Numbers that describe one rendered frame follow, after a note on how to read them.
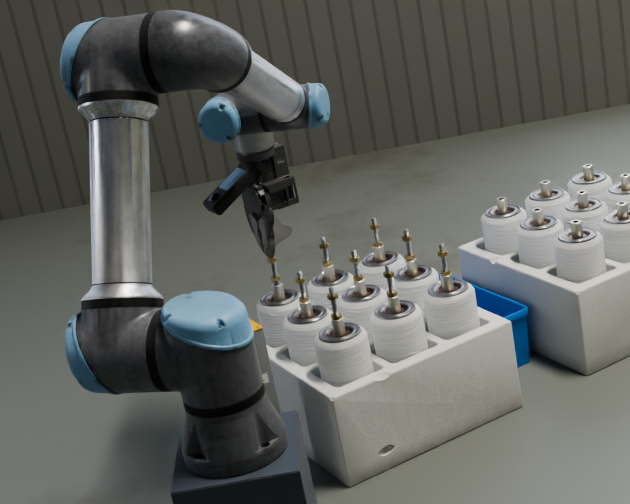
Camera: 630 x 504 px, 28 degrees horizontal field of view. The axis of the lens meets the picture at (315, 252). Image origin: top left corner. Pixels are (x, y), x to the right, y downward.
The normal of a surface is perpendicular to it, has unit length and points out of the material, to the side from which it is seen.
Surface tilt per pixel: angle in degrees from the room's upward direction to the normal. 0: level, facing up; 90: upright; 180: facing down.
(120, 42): 57
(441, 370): 90
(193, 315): 7
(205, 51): 85
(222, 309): 7
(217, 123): 90
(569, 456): 0
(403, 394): 90
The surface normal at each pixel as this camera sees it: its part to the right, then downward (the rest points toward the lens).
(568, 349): -0.86, 0.32
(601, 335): 0.48, 0.22
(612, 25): 0.03, 0.35
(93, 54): -0.32, -0.07
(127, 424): -0.18, -0.92
